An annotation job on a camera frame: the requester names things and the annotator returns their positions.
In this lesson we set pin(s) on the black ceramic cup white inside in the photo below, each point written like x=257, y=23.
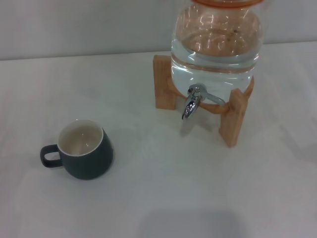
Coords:
x=91, y=158

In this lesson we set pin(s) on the wooden dispenser stand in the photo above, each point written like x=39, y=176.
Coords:
x=162, y=81

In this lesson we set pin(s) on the clear glass water dispenser jar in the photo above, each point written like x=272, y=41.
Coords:
x=215, y=62

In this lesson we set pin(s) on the chrome faucet tap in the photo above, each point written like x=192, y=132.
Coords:
x=190, y=107

